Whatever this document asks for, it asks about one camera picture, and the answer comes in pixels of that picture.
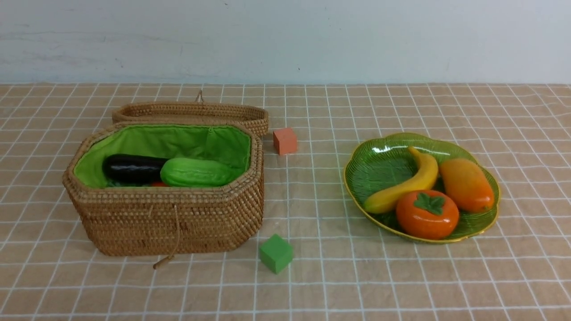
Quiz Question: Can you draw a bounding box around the orange foam cube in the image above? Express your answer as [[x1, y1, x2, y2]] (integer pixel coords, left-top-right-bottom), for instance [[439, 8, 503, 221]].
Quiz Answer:
[[273, 128, 298, 155]]

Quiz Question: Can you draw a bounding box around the woven wicker basket green lining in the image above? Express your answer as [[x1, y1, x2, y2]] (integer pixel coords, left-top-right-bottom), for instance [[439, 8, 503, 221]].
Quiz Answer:
[[62, 121, 265, 256]]

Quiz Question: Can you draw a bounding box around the checkered beige tablecloth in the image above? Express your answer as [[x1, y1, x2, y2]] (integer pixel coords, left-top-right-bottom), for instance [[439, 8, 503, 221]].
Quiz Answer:
[[0, 84, 571, 321]]

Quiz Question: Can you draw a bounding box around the purple toy eggplant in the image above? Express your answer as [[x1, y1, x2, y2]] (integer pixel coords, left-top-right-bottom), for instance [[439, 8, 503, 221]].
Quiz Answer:
[[102, 154, 169, 185]]

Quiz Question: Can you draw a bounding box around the yellow toy banana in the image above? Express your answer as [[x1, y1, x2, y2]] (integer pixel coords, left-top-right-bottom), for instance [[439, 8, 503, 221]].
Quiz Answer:
[[363, 146, 439, 214]]

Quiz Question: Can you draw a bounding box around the orange toy mango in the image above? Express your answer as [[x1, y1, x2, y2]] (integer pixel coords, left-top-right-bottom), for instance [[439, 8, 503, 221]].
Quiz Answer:
[[439, 158, 496, 213]]

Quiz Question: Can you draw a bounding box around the woven wicker basket lid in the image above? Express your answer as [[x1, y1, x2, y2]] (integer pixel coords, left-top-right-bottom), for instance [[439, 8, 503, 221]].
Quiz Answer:
[[112, 90, 269, 136]]

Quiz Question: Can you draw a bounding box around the orange toy persimmon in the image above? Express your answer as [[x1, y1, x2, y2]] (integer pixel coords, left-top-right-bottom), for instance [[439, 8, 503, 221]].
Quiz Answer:
[[396, 190, 459, 240]]

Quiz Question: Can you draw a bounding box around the light green toy gourd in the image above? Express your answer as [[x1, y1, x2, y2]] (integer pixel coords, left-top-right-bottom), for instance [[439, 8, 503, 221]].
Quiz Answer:
[[160, 158, 240, 188]]

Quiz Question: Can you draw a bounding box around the green glass leaf plate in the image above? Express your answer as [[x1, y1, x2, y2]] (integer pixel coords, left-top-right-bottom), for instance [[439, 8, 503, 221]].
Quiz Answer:
[[343, 132, 502, 244]]

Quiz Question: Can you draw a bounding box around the green foam cube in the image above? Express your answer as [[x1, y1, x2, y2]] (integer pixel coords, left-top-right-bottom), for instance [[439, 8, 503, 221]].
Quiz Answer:
[[259, 234, 293, 274]]

